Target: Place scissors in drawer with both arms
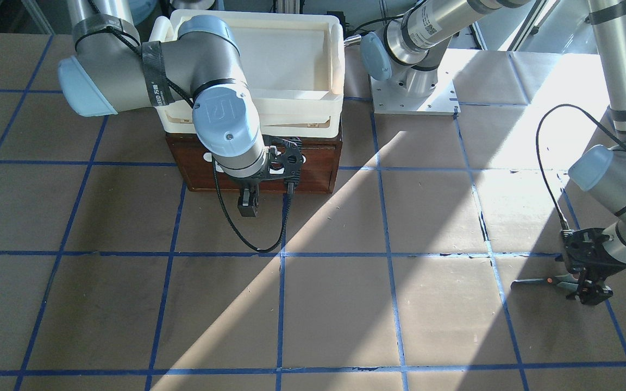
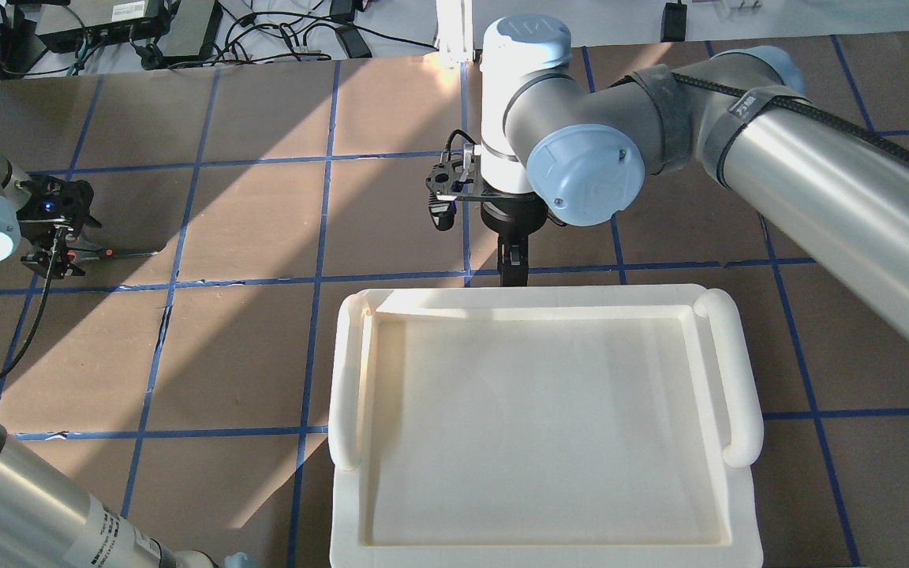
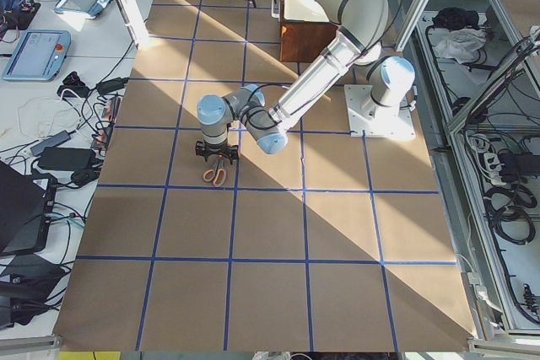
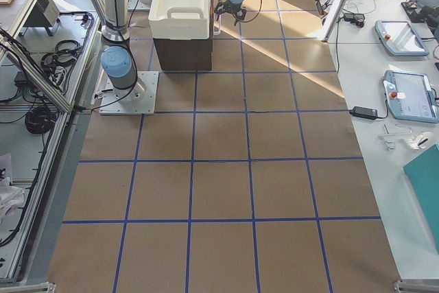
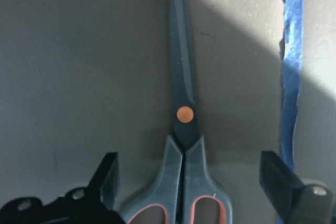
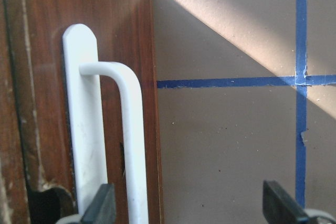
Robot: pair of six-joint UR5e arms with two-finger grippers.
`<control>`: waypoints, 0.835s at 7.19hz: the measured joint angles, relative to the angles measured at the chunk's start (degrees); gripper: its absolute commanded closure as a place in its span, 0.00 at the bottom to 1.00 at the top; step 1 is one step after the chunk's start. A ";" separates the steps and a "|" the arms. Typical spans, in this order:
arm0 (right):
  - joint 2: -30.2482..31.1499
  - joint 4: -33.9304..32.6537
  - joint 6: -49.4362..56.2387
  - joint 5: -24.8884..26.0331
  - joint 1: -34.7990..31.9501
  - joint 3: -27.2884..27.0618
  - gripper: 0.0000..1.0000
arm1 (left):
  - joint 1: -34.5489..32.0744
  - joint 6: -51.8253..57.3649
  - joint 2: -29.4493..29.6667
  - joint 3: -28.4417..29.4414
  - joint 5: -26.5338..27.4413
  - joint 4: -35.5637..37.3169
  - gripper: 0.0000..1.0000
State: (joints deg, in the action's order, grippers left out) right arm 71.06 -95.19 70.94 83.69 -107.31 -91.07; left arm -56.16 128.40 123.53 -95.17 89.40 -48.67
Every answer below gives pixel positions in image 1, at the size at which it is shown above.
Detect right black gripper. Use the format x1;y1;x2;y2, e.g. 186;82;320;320
236;137;304;218

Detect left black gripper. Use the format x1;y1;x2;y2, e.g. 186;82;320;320
560;228;626;305

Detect orange handled scissors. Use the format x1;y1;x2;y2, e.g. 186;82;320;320
511;273;579;294

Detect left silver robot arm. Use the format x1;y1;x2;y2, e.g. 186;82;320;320
360;1;626;305

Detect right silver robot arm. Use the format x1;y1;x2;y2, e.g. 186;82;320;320
58;1;304;216

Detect dark wooden drawer cabinet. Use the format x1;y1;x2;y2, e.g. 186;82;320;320
164;133;343;195

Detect white plastic tray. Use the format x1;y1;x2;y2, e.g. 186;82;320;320
149;9;345;137

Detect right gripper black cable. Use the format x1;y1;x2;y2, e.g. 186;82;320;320
211;157;293;254

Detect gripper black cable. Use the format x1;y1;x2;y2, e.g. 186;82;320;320
535;103;626;231
211;157;293;254

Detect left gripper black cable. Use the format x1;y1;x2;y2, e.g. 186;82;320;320
535;103;626;231

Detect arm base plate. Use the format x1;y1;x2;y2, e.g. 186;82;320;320
371;45;460;116

